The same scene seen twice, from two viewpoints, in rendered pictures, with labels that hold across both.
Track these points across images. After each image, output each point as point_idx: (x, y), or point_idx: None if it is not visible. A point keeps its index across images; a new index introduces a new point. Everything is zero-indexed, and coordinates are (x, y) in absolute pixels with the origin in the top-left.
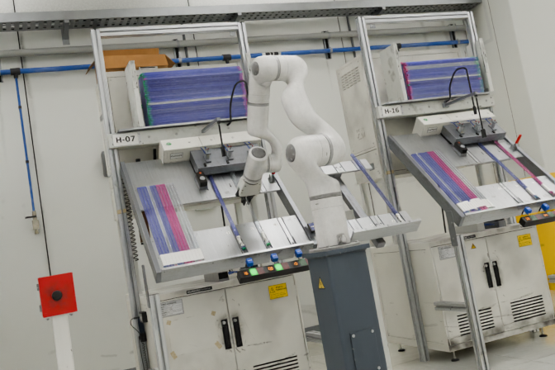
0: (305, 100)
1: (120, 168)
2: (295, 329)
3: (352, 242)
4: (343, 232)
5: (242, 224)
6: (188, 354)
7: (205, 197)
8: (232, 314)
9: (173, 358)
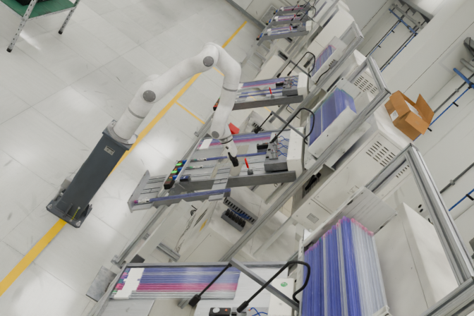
0: (175, 65)
1: None
2: (185, 248)
3: (120, 140)
4: (116, 123)
5: (216, 161)
6: (202, 207)
7: (249, 151)
8: (206, 211)
9: (204, 202)
